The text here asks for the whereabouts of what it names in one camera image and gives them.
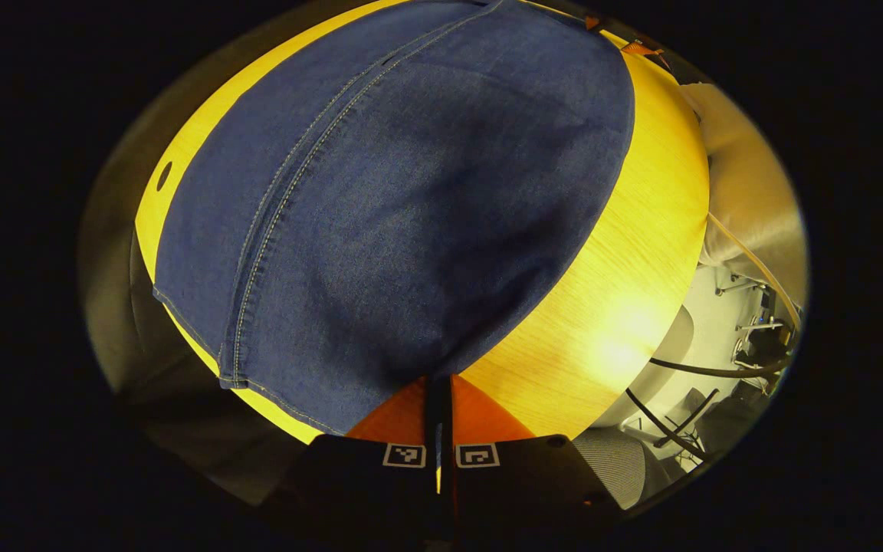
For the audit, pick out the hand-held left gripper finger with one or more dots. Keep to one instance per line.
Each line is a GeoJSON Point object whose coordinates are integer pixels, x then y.
{"type": "Point", "coordinates": [431, 418]}
{"type": "Point", "coordinates": [445, 418]}

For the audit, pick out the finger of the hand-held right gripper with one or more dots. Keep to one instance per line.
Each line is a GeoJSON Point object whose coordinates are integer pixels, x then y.
{"type": "Point", "coordinates": [638, 48]}
{"type": "Point", "coordinates": [592, 22]}

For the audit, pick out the blue jeans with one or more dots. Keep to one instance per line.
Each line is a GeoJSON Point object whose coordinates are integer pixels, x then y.
{"type": "Point", "coordinates": [411, 192]}

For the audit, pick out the grey mesh office chair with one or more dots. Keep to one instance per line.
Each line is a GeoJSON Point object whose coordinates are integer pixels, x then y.
{"type": "Point", "coordinates": [610, 468]}

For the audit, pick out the grey metal stand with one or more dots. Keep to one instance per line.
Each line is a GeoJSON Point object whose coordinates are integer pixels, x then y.
{"type": "Point", "coordinates": [756, 326]}

